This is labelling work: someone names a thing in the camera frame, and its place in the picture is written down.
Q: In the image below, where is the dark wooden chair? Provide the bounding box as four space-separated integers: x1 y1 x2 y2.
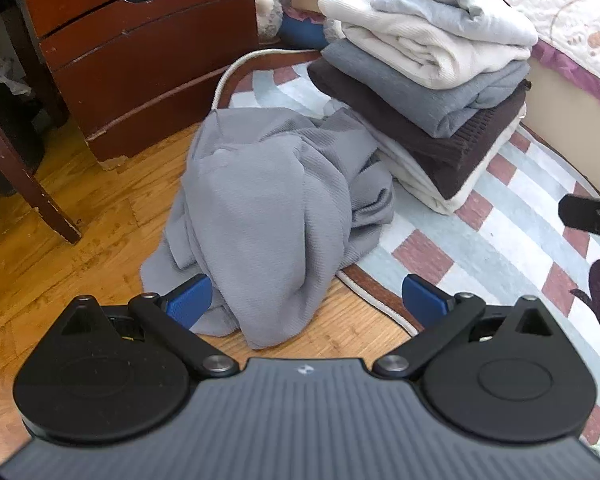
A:
0 0 83 246

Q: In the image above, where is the blue cushion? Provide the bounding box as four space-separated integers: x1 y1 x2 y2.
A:
280 12 331 51

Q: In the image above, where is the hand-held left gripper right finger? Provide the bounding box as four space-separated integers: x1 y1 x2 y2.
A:
372 274 556 378

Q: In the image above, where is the light grey folded garment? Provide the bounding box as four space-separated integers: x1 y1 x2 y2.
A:
370 0 538 46

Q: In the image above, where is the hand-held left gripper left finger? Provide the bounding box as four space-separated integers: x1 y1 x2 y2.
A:
60 274 241 378

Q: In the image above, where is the cream folded garment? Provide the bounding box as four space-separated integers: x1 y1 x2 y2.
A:
318 0 533 90

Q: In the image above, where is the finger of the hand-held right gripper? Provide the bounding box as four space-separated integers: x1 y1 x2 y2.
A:
558 193 600 248

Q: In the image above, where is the dark brown folded garment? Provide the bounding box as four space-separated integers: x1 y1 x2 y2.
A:
307 58 527 200

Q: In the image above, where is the white printed quilt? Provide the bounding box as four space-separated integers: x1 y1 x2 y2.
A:
410 0 600 116

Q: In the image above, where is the white plastic bag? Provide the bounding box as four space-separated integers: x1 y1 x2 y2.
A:
0 57 31 101

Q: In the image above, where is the brown wooden nightstand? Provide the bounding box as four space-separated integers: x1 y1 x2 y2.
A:
16 0 261 161

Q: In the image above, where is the grey knit garment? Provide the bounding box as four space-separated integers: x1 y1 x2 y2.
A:
140 107 396 351

